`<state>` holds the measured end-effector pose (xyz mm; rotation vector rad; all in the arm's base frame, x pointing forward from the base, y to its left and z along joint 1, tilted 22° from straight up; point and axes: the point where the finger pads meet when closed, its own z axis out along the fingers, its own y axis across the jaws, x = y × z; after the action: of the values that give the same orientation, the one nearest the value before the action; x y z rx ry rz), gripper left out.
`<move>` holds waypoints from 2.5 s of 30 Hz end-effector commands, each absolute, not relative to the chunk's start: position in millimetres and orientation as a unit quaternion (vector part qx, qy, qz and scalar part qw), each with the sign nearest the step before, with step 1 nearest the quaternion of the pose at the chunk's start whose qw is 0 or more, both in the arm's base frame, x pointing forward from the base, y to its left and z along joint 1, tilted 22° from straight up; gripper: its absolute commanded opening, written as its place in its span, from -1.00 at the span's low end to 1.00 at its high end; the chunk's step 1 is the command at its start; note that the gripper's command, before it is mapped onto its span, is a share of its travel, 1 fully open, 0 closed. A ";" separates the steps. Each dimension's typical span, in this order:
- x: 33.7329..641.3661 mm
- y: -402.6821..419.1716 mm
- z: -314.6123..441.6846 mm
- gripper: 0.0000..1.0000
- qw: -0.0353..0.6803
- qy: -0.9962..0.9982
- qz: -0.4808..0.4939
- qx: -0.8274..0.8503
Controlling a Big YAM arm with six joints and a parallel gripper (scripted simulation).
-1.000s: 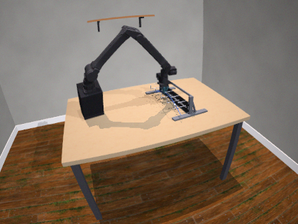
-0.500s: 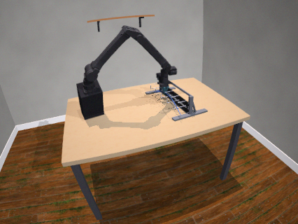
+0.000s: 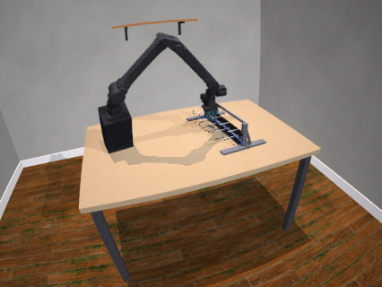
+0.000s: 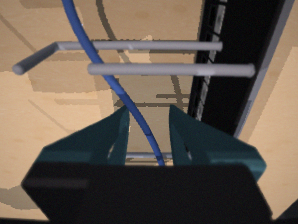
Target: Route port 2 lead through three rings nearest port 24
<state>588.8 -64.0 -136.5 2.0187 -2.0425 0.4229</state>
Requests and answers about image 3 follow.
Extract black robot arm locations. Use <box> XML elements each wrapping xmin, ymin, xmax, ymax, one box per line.
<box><xmin>105</xmin><ymin>32</ymin><xmax>227</xmax><ymax>121</ymax></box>

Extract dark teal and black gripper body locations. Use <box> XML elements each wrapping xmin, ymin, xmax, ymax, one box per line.
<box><xmin>202</xmin><ymin>98</ymin><xmax>221</xmax><ymax>112</ymax></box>

